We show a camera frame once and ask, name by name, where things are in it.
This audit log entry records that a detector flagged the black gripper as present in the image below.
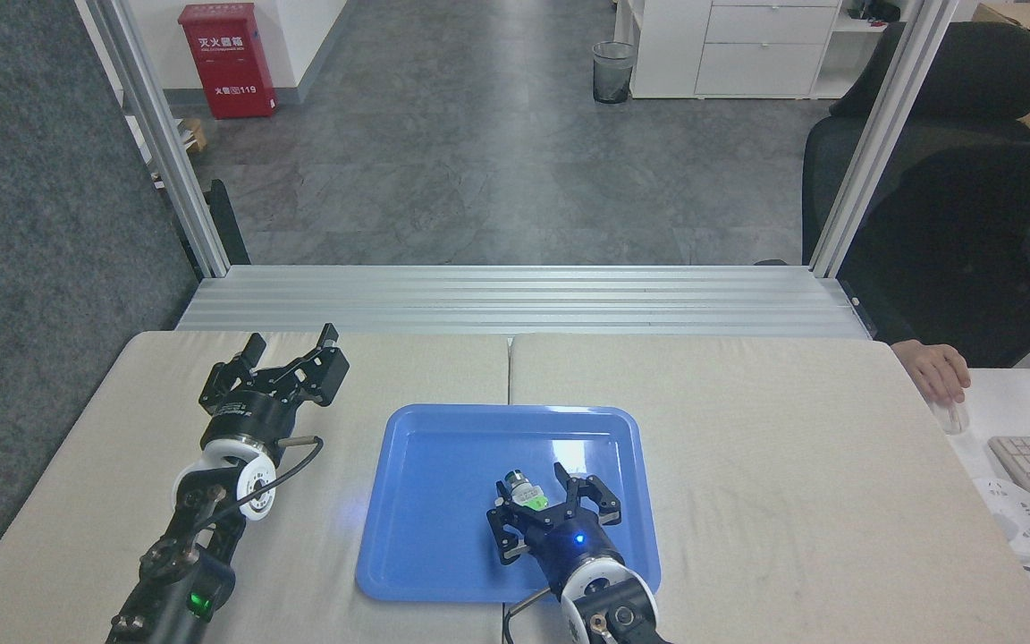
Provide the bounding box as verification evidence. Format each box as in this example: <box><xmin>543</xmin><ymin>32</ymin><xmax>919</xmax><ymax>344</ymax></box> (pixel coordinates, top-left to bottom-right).
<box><xmin>485</xmin><ymin>462</ymin><xmax>625</xmax><ymax>593</ymax></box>
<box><xmin>199</xmin><ymin>323</ymin><xmax>351</xmax><ymax>452</ymax></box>

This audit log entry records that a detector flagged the switch part with green clip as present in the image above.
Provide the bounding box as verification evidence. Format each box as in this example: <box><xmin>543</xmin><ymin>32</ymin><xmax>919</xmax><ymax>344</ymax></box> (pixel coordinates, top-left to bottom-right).
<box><xmin>496</xmin><ymin>469</ymin><xmax>554</xmax><ymax>513</ymax></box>

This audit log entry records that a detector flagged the white computer mouse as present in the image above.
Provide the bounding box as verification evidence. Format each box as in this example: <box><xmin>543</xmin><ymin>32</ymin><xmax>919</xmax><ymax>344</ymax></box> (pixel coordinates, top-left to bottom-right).
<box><xmin>926</xmin><ymin>397</ymin><xmax>971</xmax><ymax>437</ymax></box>

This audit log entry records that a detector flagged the blue plastic tray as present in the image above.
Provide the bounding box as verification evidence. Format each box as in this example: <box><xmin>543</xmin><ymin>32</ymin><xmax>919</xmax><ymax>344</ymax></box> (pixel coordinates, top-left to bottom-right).
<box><xmin>355</xmin><ymin>403</ymin><xmax>663</xmax><ymax>605</ymax></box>

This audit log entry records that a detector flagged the person's hand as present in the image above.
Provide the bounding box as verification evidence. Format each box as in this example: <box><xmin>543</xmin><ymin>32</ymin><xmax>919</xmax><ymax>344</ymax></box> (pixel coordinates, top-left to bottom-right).
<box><xmin>890</xmin><ymin>339</ymin><xmax>973</xmax><ymax>409</ymax></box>

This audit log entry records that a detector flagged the black stand foot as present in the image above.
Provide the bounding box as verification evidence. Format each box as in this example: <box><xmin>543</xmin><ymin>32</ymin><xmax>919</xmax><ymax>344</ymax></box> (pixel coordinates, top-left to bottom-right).
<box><xmin>172</xmin><ymin>178</ymin><xmax>253</xmax><ymax>269</ymax></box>

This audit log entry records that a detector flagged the beige table mat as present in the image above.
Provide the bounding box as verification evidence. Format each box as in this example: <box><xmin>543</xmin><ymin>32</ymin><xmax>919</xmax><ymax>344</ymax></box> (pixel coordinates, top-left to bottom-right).
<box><xmin>0</xmin><ymin>330</ymin><xmax>513</xmax><ymax>644</ymax></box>
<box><xmin>501</xmin><ymin>333</ymin><xmax>1030</xmax><ymax>644</ymax></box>

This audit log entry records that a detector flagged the red fire extinguisher box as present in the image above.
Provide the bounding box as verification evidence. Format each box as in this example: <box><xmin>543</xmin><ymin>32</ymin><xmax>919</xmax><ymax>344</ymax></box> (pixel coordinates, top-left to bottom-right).
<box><xmin>178</xmin><ymin>3</ymin><xmax>280</xmax><ymax>121</ymax></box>

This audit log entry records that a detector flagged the white power strip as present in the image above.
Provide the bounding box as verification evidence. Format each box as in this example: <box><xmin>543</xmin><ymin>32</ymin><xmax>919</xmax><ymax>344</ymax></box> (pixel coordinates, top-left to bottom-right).
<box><xmin>971</xmin><ymin>477</ymin><xmax>1030</xmax><ymax>562</ymax></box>

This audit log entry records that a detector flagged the person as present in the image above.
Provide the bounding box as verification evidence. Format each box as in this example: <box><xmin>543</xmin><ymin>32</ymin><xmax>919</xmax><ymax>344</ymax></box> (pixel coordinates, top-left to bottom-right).
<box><xmin>841</xmin><ymin>125</ymin><xmax>1030</xmax><ymax>369</ymax></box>

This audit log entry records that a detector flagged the white drawer cabinet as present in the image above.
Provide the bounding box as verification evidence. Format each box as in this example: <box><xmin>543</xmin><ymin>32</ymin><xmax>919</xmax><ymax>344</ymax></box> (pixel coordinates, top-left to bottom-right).
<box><xmin>613</xmin><ymin>0</ymin><xmax>848</xmax><ymax>100</ymax></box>

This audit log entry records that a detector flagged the black office chair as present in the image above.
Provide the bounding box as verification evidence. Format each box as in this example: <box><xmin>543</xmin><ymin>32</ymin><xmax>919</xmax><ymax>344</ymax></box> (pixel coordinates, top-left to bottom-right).
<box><xmin>801</xmin><ymin>21</ymin><xmax>1030</xmax><ymax>266</ymax></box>

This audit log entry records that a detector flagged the silver aluminium rail base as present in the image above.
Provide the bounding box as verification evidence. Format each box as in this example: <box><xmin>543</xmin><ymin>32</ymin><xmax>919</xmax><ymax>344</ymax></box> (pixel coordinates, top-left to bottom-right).
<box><xmin>174</xmin><ymin>264</ymin><xmax>874</xmax><ymax>340</ymax></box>

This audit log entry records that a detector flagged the silver aluminium post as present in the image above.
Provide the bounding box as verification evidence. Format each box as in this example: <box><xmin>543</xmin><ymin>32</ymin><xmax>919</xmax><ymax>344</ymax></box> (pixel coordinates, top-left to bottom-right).
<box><xmin>807</xmin><ymin>0</ymin><xmax>963</xmax><ymax>278</ymax></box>
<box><xmin>84</xmin><ymin>0</ymin><xmax>232</xmax><ymax>278</ymax></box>

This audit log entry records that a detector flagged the wire mesh waste bin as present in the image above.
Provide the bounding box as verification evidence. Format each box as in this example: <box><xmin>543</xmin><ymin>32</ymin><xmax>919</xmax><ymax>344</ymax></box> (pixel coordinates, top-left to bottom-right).
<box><xmin>591</xmin><ymin>40</ymin><xmax>638</xmax><ymax>106</ymax></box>

